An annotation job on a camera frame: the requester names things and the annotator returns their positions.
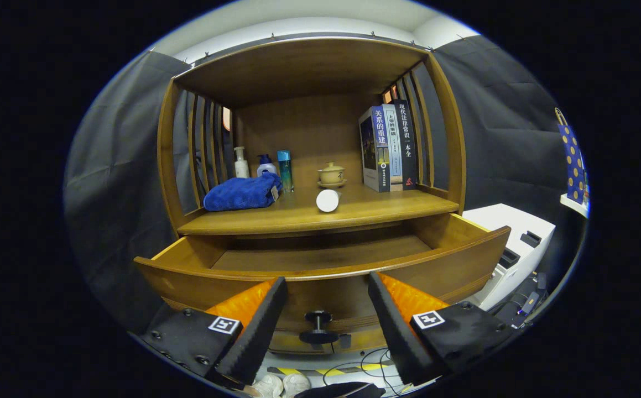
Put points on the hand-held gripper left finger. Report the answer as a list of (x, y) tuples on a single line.
[(259, 331)]

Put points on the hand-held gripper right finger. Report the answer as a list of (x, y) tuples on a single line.
[(397, 331)]

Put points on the black drawer knob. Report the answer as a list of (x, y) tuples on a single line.
[(318, 337)]

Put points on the brown wooden drawer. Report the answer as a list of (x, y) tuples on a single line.
[(331, 293)]

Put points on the white tube with green end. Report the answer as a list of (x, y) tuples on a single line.
[(328, 201)]

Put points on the wooden countertop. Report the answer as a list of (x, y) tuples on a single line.
[(364, 207)]

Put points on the brown wooden cabinet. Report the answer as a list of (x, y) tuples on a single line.
[(309, 132)]

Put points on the white shoe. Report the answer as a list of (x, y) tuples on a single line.
[(269, 386), (296, 384)]

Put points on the person's dark trousers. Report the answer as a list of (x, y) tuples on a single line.
[(342, 391)]

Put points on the blue folded towel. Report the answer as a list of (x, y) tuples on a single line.
[(240, 193)]

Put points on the white box unit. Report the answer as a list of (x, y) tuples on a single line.
[(514, 226)]

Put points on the teal blue bottle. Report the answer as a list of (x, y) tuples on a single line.
[(285, 171)]

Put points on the white pump bottle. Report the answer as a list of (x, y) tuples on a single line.
[(241, 168)]

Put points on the white bottle with blue cap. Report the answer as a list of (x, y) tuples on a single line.
[(266, 167)]

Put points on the beige lidded teacup with saucer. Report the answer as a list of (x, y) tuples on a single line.
[(331, 175)]

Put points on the book with pale spine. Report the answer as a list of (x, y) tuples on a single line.
[(393, 149)]

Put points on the book with blue spine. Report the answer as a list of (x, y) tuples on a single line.
[(381, 149)]

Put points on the book with black spine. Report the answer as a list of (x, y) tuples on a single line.
[(407, 143)]

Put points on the black backdrop cloth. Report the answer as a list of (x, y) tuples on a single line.
[(497, 138)]

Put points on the white round side table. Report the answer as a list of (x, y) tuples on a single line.
[(574, 204)]

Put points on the blue dotted gift bag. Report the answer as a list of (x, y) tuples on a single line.
[(573, 160)]

